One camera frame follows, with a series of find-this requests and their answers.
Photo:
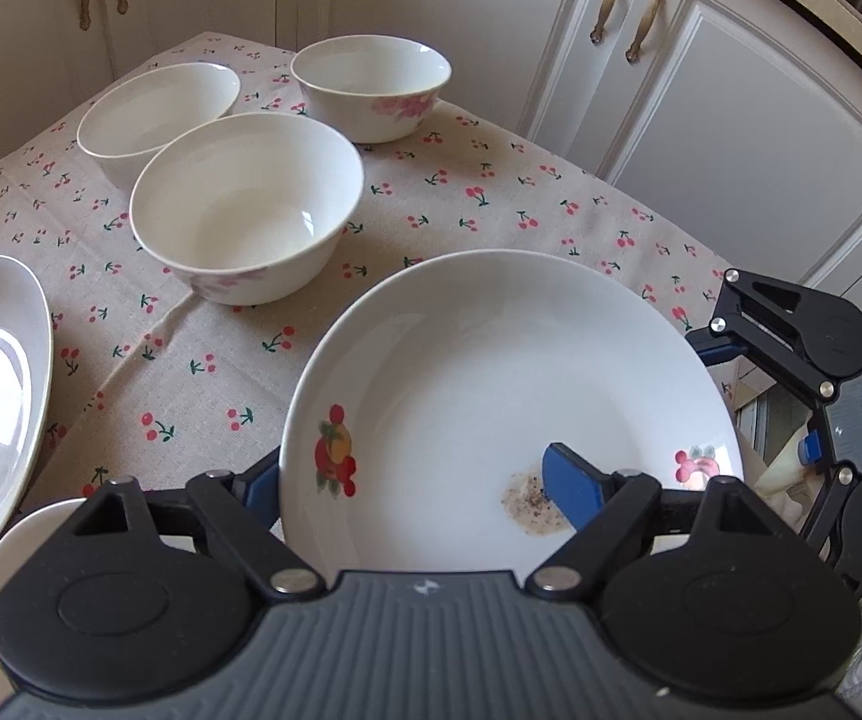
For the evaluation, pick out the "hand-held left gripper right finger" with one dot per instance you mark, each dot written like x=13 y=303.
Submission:
x=573 y=484

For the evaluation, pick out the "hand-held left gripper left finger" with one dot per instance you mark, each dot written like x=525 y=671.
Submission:
x=262 y=484

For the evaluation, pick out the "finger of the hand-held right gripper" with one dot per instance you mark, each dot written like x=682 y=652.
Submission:
x=813 y=450
x=715 y=350

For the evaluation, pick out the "white bowl pink flower print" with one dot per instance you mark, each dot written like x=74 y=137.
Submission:
x=371 y=67
x=236 y=217

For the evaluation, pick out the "white ceramic bowl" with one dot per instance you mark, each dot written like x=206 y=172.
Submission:
x=146 y=112

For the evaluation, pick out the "cream plastic bottle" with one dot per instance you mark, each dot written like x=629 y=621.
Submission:
x=783 y=469

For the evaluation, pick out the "cherry-print tablecloth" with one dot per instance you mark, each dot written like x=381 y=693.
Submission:
x=176 y=360

